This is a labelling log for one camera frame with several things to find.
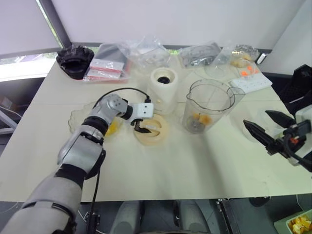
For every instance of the black table frame leg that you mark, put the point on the black table frame leg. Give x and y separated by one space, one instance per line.
93 223
224 217

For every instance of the green tray of orange pieces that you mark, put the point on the green tray of orange pieces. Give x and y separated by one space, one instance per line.
282 221

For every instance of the small white adapter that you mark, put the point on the small white adapter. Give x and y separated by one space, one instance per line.
261 58

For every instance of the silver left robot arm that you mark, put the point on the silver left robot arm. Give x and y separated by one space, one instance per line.
80 151

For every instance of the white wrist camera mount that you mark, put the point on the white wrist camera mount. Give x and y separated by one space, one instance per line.
304 113
143 111

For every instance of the grey rounded shape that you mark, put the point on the grey rounded shape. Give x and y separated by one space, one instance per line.
193 215
128 215

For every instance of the cream blender base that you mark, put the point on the cream blender base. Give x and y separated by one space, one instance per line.
163 97

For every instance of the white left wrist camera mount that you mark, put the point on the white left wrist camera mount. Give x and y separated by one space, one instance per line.
143 111

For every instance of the clear plate with yellow food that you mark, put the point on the clear plate with yellow food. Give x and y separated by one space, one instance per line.
76 117

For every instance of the dark window pillar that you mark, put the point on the dark window pillar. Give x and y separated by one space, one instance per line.
58 26

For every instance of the bag of red-white packets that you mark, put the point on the bag of red-white packets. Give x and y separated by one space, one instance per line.
107 69

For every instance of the clear blender jug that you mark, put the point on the clear blender jug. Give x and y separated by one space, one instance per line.
214 104

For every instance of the small orange plastic bits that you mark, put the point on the small orange plastic bits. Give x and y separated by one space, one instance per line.
248 71

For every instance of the clear bag with container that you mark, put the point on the clear bag with container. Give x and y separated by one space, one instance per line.
148 53

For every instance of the black object under table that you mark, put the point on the black object under table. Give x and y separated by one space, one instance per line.
259 201

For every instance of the foil-covered bowl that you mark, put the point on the foil-covered bowl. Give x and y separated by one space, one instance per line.
243 57

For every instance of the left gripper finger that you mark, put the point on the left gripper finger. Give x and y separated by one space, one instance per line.
139 128

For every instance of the white power strip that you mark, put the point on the white power strip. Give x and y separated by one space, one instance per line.
251 83

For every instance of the cream blender lid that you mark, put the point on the cream blender lid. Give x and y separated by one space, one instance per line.
158 137

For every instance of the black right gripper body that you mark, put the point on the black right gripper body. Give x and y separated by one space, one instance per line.
291 141

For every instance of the dark chair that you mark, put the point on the dark chair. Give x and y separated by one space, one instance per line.
295 90

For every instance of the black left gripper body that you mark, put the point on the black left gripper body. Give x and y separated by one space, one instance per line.
136 121

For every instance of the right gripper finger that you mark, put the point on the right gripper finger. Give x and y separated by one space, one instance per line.
280 118
259 134

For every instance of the clear bag with dark parts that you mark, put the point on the clear bag with dark parts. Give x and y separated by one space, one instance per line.
197 54

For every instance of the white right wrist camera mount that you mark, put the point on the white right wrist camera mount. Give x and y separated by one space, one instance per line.
304 113

